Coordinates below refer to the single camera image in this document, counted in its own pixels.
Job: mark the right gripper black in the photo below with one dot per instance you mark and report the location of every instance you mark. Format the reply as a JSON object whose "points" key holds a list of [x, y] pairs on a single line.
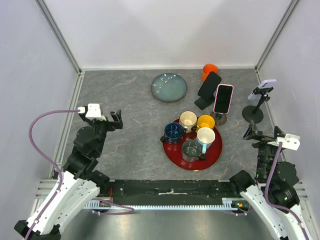
{"points": [[252, 131]]}

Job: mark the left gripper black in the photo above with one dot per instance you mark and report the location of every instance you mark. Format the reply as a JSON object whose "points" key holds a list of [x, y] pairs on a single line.
{"points": [[117, 123]]}

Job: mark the black tripod phone stand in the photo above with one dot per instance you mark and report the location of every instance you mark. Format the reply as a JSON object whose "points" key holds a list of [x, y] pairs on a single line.
{"points": [[254, 113]]}

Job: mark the purple case phone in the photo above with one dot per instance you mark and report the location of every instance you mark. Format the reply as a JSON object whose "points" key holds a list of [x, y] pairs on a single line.
{"points": [[263, 88]]}

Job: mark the pink case phone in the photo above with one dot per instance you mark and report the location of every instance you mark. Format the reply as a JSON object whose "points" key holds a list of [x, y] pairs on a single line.
{"points": [[223, 98]]}

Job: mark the red round tray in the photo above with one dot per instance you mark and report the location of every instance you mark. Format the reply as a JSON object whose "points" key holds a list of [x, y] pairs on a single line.
{"points": [[213, 153]]}

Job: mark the black phone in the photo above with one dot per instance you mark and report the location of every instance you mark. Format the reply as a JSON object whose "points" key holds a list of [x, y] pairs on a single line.
{"points": [[209, 86]]}

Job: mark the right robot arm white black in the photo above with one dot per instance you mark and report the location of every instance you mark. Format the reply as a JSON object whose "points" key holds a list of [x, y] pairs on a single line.
{"points": [[271, 193]]}

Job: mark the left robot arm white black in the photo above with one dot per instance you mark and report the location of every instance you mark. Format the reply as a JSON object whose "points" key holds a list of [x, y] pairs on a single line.
{"points": [[78, 182]]}

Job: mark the wooden base phone stand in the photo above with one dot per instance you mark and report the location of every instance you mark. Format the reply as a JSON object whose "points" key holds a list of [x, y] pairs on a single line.
{"points": [[220, 119]]}

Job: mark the black folding phone stand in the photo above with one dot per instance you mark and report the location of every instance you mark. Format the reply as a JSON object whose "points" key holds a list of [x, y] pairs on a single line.
{"points": [[202, 103]]}

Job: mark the dark blue mug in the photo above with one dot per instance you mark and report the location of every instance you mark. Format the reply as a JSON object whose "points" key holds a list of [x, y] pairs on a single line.
{"points": [[173, 133]]}

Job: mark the light blue white mug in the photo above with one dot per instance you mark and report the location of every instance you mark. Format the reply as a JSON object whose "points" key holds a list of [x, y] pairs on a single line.
{"points": [[205, 136]]}

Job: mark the teal ceramic plate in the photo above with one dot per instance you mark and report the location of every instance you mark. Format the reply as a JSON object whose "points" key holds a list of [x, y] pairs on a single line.
{"points": [[168, 87]]}

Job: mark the yellow cup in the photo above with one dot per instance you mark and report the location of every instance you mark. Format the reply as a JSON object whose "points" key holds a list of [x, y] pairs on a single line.
{"points": [[205, 120]]}

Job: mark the cream mug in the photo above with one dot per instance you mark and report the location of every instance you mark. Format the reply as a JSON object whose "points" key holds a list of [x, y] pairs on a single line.
{"points": [[188, 120]]}

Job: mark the grey mug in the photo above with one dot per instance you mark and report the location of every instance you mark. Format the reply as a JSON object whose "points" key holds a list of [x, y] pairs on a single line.
{"points": [[192, 151]]}

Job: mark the orange mug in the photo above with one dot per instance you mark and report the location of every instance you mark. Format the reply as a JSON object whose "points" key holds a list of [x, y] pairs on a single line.
{"points": [[207, 69]]}

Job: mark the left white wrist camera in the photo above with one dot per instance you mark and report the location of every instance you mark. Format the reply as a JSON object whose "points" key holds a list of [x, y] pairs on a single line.
{"points": [[90, 112]]}

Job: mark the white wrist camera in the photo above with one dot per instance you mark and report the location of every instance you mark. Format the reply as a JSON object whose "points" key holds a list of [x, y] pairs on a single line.
{"points": [[289, 141], [90, 112]]}

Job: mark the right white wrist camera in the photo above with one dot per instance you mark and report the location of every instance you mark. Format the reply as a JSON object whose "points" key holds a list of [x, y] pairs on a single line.
{"points": [[289, 141]]}

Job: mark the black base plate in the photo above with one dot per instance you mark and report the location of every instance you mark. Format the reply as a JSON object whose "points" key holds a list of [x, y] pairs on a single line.
{"points": [[121, 188]]}

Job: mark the right aluminium frame post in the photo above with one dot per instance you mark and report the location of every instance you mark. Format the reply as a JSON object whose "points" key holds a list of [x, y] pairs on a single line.
{"points": [[276, 34]]}

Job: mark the aluminium frame post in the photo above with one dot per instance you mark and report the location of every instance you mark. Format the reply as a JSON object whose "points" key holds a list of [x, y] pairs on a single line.
{"points": [[276, 34], [58, 34]]}

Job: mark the left aluminium frame post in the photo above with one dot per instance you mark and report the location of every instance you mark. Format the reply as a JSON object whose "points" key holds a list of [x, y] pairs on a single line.
{"points": [[58, 34]]}

